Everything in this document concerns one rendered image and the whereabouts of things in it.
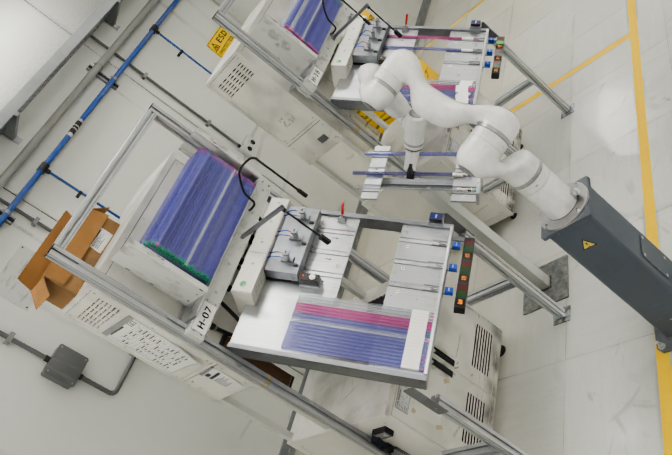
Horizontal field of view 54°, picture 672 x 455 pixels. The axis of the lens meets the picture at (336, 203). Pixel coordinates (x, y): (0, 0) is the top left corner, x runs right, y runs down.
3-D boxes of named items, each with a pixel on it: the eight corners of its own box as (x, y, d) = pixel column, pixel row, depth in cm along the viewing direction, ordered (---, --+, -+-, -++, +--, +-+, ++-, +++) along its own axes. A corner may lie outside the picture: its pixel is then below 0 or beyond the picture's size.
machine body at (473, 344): (511, 337, 308) (417, 265, 287) (499, 486, 262) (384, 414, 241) (415, 370, 352) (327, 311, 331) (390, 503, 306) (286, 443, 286)
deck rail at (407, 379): (427, 384, 222) (427, 375, 218) (426, 390, 221) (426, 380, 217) (232, 350, 240) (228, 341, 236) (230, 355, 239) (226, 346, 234)
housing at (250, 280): (295, 221, 283) (290, 198, 273) (258, 315, 251) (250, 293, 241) (277, 219, 285) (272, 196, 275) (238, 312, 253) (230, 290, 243)
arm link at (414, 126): (399, 134, 266) (409, 148, 260) (401, 108, 257) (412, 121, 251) (417, 129, 268) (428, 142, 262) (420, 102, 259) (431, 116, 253)
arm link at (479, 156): (548, 161, 205) (497, 114, 198) (514, 209, 205) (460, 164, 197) (527, 157, 217) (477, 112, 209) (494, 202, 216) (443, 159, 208)
